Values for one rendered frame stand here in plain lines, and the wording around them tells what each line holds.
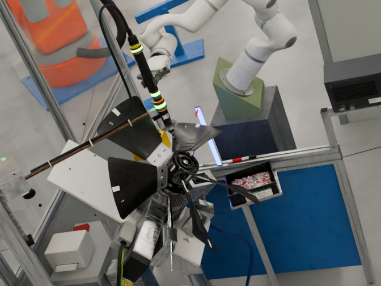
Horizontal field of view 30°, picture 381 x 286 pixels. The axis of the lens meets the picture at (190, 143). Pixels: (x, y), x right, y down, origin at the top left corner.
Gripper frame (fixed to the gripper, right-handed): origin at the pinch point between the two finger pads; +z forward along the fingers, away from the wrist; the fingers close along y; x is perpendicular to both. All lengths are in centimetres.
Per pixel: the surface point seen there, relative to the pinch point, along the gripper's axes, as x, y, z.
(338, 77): -31, -63, -30
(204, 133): -38.2, -5.7, -17.8
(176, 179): -35.6, -1.3, 15.4
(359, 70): -31, -72, -32
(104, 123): -12.1, 23.2, 4.1
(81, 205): -71, 70, -24
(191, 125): -37.1, 0.9, -23.6
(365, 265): -142, -53, -35
